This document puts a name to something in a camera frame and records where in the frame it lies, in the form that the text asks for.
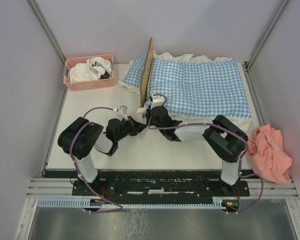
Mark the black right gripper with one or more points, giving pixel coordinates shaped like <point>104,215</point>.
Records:
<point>150,122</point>

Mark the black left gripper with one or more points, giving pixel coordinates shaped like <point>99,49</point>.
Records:
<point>133,123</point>

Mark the wooden pet bed frame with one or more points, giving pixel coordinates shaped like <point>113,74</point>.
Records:
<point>146,72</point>

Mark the blue gingham mattress pad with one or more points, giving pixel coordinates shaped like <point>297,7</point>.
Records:
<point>200,90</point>

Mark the blue gingham pillow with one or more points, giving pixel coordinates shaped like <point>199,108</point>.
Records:
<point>133,75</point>

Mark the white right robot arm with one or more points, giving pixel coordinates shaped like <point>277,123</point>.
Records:
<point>227,140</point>

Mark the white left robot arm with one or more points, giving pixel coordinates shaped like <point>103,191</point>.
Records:
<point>82,136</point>

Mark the pink plastic basket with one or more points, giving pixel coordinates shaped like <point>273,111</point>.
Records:
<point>87,85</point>

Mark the white cloth in basket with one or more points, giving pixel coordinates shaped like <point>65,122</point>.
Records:
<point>95,68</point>

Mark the pink cloth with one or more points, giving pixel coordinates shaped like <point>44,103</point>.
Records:
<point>268,159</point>

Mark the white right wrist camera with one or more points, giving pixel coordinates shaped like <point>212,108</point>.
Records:
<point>157,99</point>

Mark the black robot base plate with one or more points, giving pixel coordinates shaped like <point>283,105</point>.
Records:
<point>202,183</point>

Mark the white slotted cable duct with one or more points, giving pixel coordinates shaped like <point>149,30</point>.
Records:
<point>91,203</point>

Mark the aluminium frame post right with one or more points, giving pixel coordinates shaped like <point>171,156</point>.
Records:
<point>266,33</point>

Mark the aluminium frame post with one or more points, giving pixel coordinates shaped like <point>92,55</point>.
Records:
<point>266,33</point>
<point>37,12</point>

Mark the aluminium frame post left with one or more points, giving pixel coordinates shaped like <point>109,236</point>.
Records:
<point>37,12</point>

